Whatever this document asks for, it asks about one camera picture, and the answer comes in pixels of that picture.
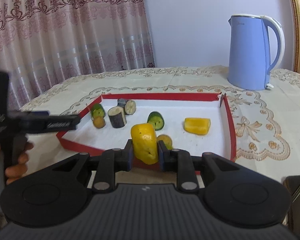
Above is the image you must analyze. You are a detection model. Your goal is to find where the round green fruit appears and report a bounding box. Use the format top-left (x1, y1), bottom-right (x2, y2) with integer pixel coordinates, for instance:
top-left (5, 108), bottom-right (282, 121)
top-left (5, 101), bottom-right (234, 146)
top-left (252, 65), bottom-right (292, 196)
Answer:
top-left (157, 134), bottom-right (174, 149)

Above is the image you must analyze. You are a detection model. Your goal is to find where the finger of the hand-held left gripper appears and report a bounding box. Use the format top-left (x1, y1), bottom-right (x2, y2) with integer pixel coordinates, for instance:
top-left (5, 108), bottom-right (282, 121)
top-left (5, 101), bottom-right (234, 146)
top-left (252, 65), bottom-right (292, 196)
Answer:
top-left (18, 114), bottom-right (81, 134)
top-left (14, 110), bottom-right (51, 117)

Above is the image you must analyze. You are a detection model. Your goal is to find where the grey ridged block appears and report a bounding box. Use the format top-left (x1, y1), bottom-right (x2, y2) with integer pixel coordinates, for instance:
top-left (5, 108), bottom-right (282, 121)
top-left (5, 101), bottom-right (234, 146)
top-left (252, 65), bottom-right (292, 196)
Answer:
top-left (108, 106), bottom-right (128, 129)

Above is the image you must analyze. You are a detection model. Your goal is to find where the green cucumber piece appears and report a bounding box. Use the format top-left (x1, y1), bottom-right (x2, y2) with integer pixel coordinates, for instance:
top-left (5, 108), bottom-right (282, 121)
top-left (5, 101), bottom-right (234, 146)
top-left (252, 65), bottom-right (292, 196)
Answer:
top-left (147, 111), bottom-right (165, 131)
top-left (91, 103), bottom-right (106, 119)

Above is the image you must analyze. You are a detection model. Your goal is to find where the red shallow box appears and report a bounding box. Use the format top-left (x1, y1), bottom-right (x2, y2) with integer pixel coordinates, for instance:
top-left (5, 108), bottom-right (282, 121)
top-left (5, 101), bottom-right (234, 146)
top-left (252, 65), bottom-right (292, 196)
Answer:
top-left (56, 93), bottom-right (237, 178)

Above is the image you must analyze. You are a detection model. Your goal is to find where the small yellow fruit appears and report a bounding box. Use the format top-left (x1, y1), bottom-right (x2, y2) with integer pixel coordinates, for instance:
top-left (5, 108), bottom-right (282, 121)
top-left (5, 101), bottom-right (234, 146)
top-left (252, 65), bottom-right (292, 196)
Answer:
top-left (93, 116), bottom-right (106, 129)

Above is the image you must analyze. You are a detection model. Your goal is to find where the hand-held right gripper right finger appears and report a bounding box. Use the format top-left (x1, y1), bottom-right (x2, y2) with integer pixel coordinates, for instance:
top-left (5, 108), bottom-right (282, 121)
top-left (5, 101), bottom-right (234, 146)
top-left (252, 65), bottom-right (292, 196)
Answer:
top-left (157, 140), bottom-right (238, 193)

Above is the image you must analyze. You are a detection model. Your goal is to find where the gold wall moulding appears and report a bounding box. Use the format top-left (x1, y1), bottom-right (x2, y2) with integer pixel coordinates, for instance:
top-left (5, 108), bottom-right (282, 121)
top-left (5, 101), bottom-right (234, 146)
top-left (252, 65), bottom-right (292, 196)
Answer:
top-left (287, 0), bottom-right (300, 77)

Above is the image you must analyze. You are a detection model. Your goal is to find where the person's left hand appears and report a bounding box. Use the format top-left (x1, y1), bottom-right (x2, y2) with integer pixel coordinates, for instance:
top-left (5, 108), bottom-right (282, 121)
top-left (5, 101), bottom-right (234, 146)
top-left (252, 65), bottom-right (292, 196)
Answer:
top-left (0, 142), bottom-right (33, 185)

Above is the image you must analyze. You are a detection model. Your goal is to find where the pink patterned curtain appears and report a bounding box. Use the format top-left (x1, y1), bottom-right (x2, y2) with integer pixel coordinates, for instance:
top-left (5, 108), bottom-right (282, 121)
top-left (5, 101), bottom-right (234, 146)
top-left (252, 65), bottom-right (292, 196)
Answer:
top-left (0, 0), bottom-right (156, 110)

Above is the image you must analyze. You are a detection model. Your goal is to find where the blue electric kettle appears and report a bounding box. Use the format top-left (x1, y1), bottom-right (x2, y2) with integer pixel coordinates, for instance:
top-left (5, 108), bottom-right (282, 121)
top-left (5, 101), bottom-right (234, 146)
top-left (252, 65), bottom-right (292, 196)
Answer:
top-left (227, 14), bottom-right (285, 91)

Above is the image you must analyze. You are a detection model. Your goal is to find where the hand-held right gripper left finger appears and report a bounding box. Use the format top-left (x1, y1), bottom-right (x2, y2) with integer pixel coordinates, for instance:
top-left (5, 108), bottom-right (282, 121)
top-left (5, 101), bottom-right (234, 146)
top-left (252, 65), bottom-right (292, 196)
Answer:
top-left (52, 139), bottom-right (135, 193)

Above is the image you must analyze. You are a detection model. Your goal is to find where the cream embroidered tablecloth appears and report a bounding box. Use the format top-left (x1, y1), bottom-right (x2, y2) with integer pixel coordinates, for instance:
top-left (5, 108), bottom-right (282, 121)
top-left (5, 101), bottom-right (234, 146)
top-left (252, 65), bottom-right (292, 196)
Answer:
top-left (19, 66), bottom-right (300, 188)

